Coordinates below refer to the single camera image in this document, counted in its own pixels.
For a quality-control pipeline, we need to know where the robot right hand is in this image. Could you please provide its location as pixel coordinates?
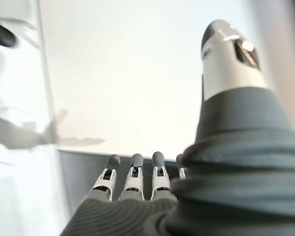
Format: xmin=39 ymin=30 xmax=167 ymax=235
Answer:
xmin=60 ymin=19 xmax=295 ymax=236

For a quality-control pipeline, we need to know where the white cabinet door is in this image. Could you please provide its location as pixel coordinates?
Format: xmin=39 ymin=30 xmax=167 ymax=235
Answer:
xmin=38 ymin=0 xmax=261 ymax=163

